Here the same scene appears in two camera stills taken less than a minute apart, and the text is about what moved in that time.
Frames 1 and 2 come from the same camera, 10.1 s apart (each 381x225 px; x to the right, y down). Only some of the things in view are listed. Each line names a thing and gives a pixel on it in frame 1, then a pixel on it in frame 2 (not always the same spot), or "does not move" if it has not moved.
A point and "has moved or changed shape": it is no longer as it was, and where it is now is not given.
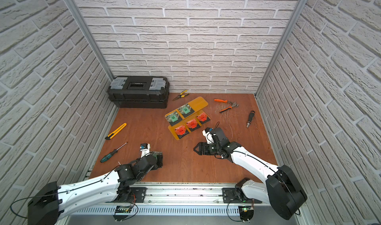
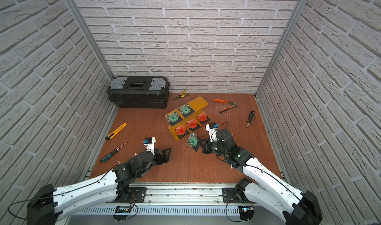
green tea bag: [155, 153] has moved or changed shape
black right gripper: [201, 148] does not move
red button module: [181, 131] does not move
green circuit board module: [173, 118] does not move
